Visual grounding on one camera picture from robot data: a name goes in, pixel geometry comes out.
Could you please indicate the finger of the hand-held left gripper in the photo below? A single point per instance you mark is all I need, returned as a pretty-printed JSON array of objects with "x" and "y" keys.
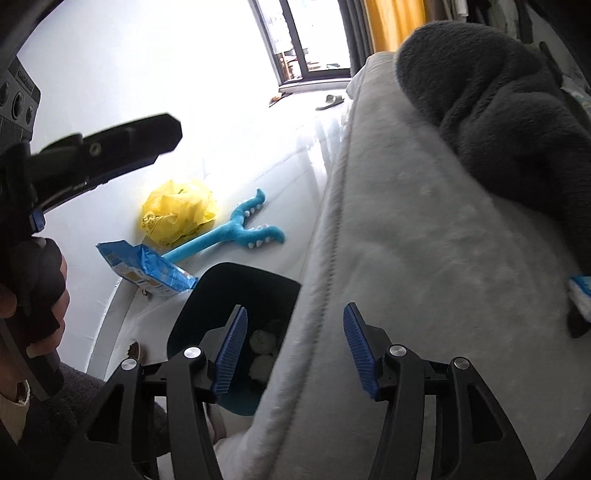
[
  {"x": 69, "y": 196},
  {"x": 120, "y": 141}
]

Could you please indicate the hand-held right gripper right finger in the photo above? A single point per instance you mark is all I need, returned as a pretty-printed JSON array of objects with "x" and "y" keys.
[{"x": 360, "y": 350}]

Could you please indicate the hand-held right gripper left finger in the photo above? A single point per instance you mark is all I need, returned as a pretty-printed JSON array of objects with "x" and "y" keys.
[{"x": 231, "y": 350}]

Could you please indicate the dark blue trash bin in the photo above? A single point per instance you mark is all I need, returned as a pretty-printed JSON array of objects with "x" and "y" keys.
[{"x": 217, "y": 295}]

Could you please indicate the person's left hand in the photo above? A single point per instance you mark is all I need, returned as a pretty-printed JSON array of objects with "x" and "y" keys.
[{"x": 60, "y": 304}]

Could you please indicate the beige slipper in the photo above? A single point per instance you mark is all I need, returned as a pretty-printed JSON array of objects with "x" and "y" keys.
[{"x": 218, "y": 420}]

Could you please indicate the yellow plastic bag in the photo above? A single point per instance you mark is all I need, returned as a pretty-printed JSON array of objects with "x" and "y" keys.
[{"x": 178, "y": 212}]

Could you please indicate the brown furry slipper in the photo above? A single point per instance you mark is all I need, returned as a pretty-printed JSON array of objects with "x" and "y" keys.
[{"x": 137, "y": 353}]

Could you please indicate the grey plush bed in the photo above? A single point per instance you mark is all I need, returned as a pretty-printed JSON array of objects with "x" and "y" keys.
[{"x": 415, "y": 258}]

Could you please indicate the blue snack bag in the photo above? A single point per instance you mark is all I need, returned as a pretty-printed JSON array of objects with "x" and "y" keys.
[{"x": 147, "y": 270}]

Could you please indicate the blue plush toy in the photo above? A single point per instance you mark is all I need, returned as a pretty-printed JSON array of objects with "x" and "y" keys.
[{"x": 231, "y": 230}]

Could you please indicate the small orange object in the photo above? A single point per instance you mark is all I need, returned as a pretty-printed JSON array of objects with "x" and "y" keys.
[{"x": 276, "y": 99}]

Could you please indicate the person's grey fleece pants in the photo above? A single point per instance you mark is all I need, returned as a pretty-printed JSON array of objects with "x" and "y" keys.
[{"x": 69, "y": 406}]

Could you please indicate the black framed sliding window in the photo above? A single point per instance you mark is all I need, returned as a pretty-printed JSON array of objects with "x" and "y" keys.
[{"x": 295, "y": 46}]

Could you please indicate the grey slipper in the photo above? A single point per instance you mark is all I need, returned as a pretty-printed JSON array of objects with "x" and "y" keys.
[{"x": 330, "y": 101}]

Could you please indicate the blue white wipes packet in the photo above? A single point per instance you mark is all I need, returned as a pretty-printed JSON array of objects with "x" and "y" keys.
[{"x": 581, "y": 295}]

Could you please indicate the grey curtain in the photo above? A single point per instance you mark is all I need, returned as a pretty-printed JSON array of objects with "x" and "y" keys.
[{"x": 358, "y": 32}]

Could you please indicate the dark grey fleece blanket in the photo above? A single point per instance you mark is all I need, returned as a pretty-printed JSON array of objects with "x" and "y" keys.
[{"x": 498, "y": 106}]

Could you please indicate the yellow curtain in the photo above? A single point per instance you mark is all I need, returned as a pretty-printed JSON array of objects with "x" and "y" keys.
[{"x": 397, "y": 23}]

